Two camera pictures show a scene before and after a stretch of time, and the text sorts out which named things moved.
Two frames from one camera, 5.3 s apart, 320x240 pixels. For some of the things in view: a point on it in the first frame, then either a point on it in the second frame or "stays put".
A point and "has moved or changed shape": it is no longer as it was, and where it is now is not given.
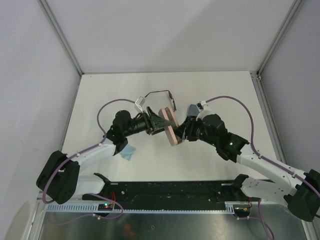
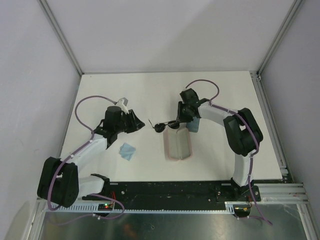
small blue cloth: x=127 y=152 stays put
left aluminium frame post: x=61 y=34 stays put
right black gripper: x=187 y=128 -> x=181 y=117
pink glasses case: x=173 y=139 -> x=177 y=144
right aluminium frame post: x=279 y=37 stays put
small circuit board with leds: x=105 y=207 stays put
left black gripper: x=155 y=124 -> x=135 y=123
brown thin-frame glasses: x=174 y=108 has moved or changed shape
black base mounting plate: x=159 y=193 stays put
